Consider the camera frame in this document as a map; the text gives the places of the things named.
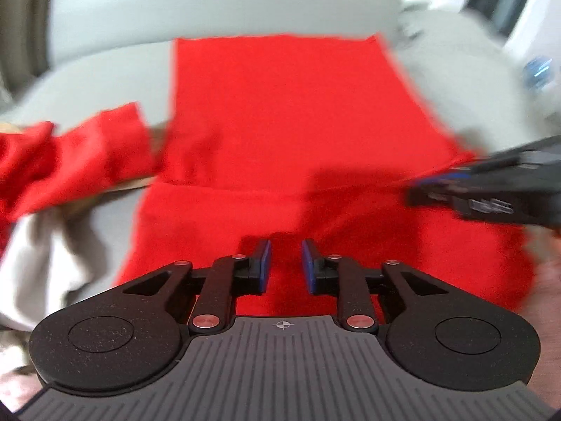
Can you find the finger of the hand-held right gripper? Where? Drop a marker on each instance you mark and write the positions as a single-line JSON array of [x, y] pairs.
[[438, 193], [491, 164]]

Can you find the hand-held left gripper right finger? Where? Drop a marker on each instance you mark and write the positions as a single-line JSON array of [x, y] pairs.
[[309, 267]]

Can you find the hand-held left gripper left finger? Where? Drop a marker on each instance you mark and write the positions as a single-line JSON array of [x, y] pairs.
[[264, 267]]

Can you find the red sweater with duck print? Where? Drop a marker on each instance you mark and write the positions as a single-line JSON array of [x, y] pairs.
[[285, 118]]

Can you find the blue glass ornament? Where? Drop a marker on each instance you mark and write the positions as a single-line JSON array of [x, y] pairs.
[[540, 69]]

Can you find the crumpled red garment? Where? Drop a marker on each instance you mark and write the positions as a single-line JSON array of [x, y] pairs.
[[87, 158]]

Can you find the beige garment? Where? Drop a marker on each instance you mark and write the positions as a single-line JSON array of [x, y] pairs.
[[39, 263]]

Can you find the grey sofa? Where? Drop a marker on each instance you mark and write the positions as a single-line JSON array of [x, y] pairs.
[[219, 4]]

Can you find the large grey cushion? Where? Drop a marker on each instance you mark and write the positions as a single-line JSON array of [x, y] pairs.
[[22, 22]]

